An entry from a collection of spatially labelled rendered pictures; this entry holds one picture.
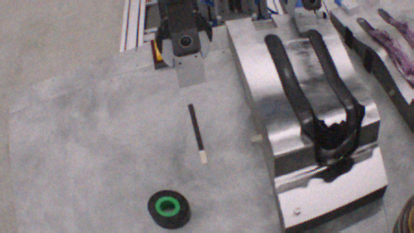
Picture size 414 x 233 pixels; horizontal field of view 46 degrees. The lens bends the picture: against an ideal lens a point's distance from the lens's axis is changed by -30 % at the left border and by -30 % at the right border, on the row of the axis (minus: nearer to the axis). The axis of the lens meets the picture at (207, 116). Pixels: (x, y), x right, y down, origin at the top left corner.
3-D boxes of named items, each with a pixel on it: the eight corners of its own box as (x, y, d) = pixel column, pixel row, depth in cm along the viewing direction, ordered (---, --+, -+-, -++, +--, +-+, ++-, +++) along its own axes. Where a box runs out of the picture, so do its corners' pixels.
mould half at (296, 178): (228, 46, 145) (223, 8, 134) (326, 32, 146) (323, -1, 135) (284, 239, 116) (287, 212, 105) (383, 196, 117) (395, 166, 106)
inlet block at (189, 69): (168, 41, 133) (165, 24, 129) (192, 34, 134) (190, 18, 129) (179, 89, 126) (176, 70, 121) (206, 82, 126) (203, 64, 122)
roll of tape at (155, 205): (145, 220, 121) (140, 214, 119) (160, 191, 125) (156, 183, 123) (181, 234, 119) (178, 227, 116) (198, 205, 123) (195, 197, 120)
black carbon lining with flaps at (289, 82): (260, 41, 136) (256, 13, 128) (322, 33, 137) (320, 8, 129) (306, 179, 116) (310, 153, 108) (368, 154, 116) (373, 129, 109)
